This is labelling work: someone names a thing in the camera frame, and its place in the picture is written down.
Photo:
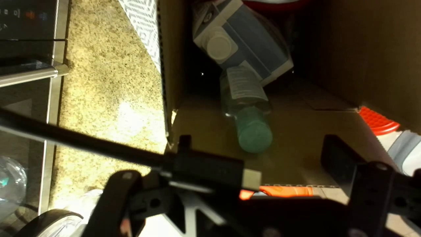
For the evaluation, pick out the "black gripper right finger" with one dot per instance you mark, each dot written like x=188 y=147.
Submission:
x=374 y=190

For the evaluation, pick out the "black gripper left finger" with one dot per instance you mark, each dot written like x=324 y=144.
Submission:
x=183 y=187

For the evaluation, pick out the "clear bottle green cap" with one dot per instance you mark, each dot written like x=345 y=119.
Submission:
x=246 y=103

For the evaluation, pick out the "tall cardboard box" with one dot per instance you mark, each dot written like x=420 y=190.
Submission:
x=351 y=53

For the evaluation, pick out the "red fabric bag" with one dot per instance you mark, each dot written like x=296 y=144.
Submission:
x=383 y=128

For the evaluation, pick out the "patterned grey mat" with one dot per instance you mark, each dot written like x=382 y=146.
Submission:
x=144 y=17

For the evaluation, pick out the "black microwave oven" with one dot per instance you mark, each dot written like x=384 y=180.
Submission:
x=33 y=40

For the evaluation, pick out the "white blue carton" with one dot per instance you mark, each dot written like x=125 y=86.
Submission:
x=233 y=34

